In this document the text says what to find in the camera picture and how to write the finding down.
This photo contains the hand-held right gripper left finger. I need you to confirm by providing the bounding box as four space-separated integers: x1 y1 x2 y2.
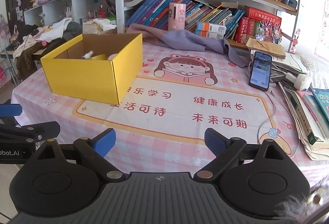
28 128 128 185

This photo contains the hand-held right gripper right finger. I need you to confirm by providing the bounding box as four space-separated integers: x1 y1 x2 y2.
193 128 293 184

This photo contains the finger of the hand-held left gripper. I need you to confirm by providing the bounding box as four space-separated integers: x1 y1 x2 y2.
0 121 61 142
0 103 23 127

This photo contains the yellow cardboard box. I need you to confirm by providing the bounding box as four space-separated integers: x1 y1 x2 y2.
40 33 143 106

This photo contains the pink checked printed tablecloth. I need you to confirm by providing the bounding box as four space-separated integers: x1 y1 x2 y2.
11 38 329 176

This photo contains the black smartphone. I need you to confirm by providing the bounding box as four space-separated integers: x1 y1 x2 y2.
248 51 273 91

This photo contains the pile of clothes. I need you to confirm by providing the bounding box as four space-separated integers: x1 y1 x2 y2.
13 18 83 74

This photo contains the stack of workbooks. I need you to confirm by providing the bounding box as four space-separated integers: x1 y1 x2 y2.
279 82 329 161

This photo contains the grey fur sleeve cuff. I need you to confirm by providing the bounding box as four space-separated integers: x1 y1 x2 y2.
273 185 326 221

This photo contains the white plug adapter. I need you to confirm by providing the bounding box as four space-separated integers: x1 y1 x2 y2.
284 72 312 91

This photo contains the purple cloth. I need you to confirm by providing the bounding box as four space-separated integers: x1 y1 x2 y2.
126 23 251 68

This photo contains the brown paper envelope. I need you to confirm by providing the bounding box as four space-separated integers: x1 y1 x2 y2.
246 38 286 59

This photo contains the orange and white carton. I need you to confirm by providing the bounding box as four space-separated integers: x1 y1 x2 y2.
196 21 227 34
195 30 224 40

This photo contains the pile of loose papers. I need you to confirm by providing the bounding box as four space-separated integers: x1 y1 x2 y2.
270 52 310 83

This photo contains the teal children's book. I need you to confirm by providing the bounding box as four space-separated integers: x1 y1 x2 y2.
309 87 329 122

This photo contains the set of red books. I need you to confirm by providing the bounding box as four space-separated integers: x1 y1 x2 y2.
234 16 260 43

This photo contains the grey patterned bedding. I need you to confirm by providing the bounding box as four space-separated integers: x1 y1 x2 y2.
295 54 329 91

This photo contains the white side shelf unit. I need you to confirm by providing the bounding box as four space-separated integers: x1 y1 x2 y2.
23 0 116 26

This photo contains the colourful figure standee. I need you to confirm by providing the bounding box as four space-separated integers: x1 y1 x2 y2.
258 20 283 43

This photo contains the cartoon sticker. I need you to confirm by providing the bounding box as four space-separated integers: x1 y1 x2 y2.
290 28 301 54

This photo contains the pink cylindrical device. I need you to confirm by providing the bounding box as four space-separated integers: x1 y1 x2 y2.
168 2 187 32

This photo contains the large red book box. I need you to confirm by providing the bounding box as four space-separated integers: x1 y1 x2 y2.
246 6 283 24

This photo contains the row of blue children's books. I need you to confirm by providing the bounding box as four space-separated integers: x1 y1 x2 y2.
127 0 246 34

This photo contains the white charging cable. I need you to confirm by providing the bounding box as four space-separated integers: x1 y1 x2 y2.
258 90 300 158

